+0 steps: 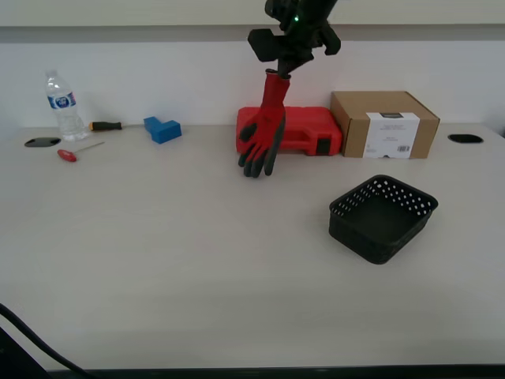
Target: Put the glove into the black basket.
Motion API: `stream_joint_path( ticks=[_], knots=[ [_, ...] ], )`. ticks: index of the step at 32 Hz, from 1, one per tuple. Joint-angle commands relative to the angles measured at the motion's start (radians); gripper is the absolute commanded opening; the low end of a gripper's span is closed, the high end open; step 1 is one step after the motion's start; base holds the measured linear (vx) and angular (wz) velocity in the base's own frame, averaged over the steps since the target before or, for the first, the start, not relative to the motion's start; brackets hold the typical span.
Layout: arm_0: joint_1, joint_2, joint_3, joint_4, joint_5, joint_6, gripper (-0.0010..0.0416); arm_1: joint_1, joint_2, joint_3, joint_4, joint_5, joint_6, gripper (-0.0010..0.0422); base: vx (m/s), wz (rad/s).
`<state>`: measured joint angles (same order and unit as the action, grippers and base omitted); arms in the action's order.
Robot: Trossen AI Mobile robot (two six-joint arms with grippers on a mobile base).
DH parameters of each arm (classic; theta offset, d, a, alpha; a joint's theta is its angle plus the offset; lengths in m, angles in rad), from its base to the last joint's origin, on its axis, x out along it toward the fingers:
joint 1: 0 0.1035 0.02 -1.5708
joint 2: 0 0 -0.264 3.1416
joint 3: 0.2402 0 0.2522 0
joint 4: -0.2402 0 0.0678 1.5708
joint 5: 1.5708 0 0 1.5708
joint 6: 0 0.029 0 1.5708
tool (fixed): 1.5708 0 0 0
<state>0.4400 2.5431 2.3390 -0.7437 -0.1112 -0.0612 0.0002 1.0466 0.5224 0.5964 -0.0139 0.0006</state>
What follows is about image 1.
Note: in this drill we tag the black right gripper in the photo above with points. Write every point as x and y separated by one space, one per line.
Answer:
301 33

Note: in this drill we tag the red grey work glove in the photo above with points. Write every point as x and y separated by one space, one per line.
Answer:
269 118

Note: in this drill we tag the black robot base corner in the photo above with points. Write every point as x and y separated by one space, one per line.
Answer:
12 363

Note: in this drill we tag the black perforated plastic basket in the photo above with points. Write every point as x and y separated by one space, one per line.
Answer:
375 223

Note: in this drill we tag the red plastic tool case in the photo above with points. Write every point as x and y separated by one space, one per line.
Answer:
307 124

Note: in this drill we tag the brown cardboard box white label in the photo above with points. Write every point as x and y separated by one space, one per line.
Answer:
355 130

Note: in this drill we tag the blue L-shaped block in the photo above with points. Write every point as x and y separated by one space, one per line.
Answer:
161 132

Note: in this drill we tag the clear plastic water bottle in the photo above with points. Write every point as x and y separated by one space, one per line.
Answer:
66 118

